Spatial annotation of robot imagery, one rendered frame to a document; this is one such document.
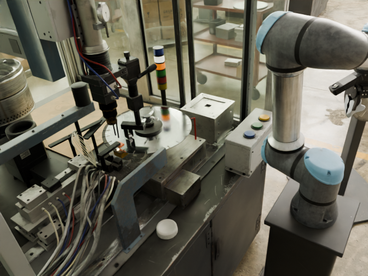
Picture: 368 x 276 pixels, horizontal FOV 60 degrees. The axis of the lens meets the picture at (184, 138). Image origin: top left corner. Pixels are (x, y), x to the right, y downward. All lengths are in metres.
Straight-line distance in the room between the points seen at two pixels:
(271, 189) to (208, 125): 1.08
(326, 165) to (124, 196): 0.60
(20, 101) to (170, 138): 0.76
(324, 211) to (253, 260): 0.91
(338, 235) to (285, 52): 0.61
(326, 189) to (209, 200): 0.40
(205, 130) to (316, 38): 0.74
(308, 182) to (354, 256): 1.10
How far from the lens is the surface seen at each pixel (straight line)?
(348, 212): 1.23
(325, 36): 0.81
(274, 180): 2.42
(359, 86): 1.36
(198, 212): 1.15
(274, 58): 0.88
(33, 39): 1.05
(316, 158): 1.05
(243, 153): 1.22
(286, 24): 0.86
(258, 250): 1.99
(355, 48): 0.84
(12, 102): 1.59
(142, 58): 1.75
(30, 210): 1.16
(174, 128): 1.21
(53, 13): 0.94
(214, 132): 1.39
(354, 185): 2.50
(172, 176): 1.17
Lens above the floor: 1.60
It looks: 34 degrees down
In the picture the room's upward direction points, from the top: 5 degrees counter-clockwise
